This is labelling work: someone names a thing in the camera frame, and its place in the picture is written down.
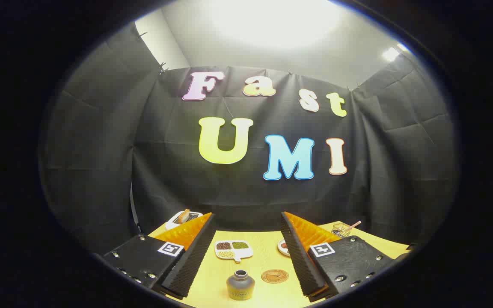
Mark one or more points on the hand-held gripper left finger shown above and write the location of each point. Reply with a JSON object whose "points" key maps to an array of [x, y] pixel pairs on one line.
{"points": [[191, 265]]}

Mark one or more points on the white oval plate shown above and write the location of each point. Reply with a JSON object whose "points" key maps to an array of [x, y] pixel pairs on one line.
{"points": [[283, 248]]}

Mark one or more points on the pink striped straw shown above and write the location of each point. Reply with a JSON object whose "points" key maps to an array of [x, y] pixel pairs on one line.
{"points": [[354, 224]]}

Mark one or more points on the white toaster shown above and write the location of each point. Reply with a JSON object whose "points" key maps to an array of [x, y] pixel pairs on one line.
{"points": [[173, 223]]}

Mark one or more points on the wooden table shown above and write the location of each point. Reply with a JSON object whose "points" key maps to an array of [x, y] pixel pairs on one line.
{"points": [[268, 256]]}

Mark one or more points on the round cork coaster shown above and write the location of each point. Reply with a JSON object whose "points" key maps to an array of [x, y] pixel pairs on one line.
{"points": [[274, 276]]}

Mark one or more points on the toast slice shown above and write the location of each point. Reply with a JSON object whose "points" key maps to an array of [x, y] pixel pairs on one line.
{"points": [[183, 216]]}

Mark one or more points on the white divided dish of beans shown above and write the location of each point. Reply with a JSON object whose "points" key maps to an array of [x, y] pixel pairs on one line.
{"points": [[233, 250]]}

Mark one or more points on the silver bottle with green label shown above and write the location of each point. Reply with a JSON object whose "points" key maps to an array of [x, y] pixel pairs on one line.
{"points": [[240, 287]]}

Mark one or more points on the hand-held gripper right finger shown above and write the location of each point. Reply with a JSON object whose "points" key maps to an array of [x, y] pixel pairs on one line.
{"points": [[300, 261]]}

